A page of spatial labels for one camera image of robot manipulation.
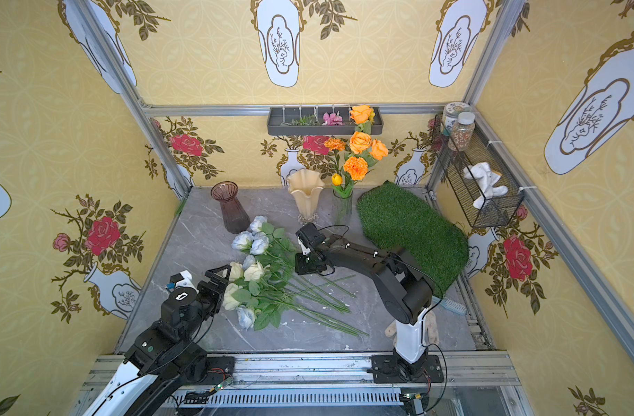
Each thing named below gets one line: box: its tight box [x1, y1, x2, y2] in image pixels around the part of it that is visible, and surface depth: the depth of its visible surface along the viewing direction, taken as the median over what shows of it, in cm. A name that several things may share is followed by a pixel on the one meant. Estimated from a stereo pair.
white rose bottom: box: [237, 306, 255, 332], surface depth 81 cm
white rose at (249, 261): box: [242, 253, 256, 270], surface depth 93 cm
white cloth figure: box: [462, 162, 509, 211], surface depth 73 cm
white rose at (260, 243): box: [249, 232, 270, 255], surface depth 95 cm
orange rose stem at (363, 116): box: [349, 104, 376, 135], surface depth 84 cm
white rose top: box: [249, 214, 268, 235], surface depth 103 cm
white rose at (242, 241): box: [231, 230, 255, 253], surface depth 100 cm
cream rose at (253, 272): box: [243, 260, 265, 282], surface depth 86 cm
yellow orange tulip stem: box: [331, 173, 356, 199], surface depth 88 cm
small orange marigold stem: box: [342, 156, 370, 199], surface depth 80 cm
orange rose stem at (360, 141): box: [349, 130, 374, 155], surface depth 81 cm
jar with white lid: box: [448, 111, 476, 152], surface depth 82 cm
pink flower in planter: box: [321, 111, 346, 126], surface depth 90 cm
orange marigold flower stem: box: [323, 136, 347, 194], surface depth 89 cm
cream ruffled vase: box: [287, 168, 325, 223], surface depth 99 cm
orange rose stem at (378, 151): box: [358, 138, 389, 168], surface depth 84 cm
